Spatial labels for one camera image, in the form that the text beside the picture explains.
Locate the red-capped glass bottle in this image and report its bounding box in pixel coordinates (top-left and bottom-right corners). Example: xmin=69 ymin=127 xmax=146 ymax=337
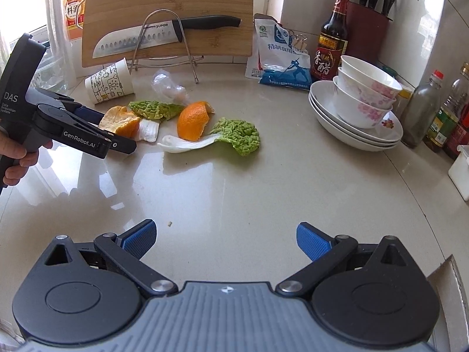
xmin=401 ymin=70 xmax=445 ymax=150

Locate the dark vinegar bottle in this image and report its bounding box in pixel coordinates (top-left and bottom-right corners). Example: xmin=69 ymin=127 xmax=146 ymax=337
xmin=310 ymin=0 xmax=351 ymax=82

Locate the crinkled napa cabbage leaf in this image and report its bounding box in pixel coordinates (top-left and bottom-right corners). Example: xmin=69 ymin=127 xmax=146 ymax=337
xmin=157 ymin=117 xmax=261 ymax=157
xmin=128 ymin=100 xmax=186 ymax=143

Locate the clear plastic bag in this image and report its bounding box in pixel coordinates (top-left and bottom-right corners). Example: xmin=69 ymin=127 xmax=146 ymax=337
xmin=151 ymin=68 xmax=188 ymax=104

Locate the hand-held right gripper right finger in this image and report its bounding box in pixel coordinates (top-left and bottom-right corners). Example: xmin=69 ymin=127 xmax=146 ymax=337
xmin=276 ymin=222 xmax=410 ymax=298

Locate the white lidded plastic container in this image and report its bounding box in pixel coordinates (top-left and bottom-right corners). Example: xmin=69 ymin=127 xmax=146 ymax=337
xmin=448 ymin=143 xmax=469 ymax=202

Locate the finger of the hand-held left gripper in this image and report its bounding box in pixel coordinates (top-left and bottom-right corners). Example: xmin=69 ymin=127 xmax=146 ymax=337
xmin=37 ymin=88 xmax=107 ymax=127
xmin=37 ymin=104 xmax=137 ymax=159

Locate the red-label bottle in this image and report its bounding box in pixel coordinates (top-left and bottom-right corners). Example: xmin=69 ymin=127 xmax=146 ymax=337
xmin=443 ymin=104 xmax=469 ymax=161

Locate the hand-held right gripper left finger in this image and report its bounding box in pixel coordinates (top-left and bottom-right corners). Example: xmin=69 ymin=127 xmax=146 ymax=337
xmin=44 ymin=219 xmax=178 ymax=298

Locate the person's left hand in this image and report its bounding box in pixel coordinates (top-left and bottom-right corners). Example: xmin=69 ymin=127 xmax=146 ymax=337
xmin=0 ymin=133 xmax=39 ymax=187

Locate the bamboo cutting board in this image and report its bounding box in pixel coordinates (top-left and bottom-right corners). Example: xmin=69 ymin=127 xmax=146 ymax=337
xmin=81 ymin=0 xmax=255 ymax=69

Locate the black-handled santoku knife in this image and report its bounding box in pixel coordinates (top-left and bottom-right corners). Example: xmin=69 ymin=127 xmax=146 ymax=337
xmin=91 ymin=15 xmax=242 ymax=60

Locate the green-label oil bottle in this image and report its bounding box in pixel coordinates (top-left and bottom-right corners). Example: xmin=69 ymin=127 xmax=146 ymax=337
xmin=423 ymin=62 xmax=469 ymax=153

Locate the clear plastic container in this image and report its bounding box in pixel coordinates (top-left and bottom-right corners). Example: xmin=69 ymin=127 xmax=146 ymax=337
xmin=31 ymin=55 xmax=70 ymax=94

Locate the orange peel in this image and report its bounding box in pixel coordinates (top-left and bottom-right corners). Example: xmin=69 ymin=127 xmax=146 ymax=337
xmin=98 ymin=105 xmax=141 ymax=142
xmin=176 ymin=100 xmax=216 ymax=142

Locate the printed white paper cup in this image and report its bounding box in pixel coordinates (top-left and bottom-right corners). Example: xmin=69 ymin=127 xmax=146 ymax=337
xmin=84 ymin=57 xmax=135 ymax=105

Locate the metal wire rack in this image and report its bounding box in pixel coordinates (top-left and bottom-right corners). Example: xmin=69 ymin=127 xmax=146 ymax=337
xmin=128 ymin=9 xmax=204 ymax=84

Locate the orange cooking wine bottle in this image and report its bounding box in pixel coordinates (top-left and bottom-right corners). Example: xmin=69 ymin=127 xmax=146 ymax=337
xmin=63 ymin=0 xmax=89 ymax=40

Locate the dark red knife block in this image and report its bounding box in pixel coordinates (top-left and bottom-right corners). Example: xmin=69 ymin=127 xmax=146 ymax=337
xmin=344 ymin=1 xmax=391 ymax=67

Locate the white blue salt bag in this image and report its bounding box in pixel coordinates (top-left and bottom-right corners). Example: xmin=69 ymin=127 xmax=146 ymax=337
xmin=246 ymin=13 xmax=313 ymax=91

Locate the white floral plate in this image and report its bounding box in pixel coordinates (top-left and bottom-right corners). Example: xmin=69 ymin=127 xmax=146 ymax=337
xmin=310 ymin=99 xmax=399 ymax=152
xmin=309 ymin=93 xmax=402 ymax=147
xmin=310 ymin=81 xmax=404 ymax=143

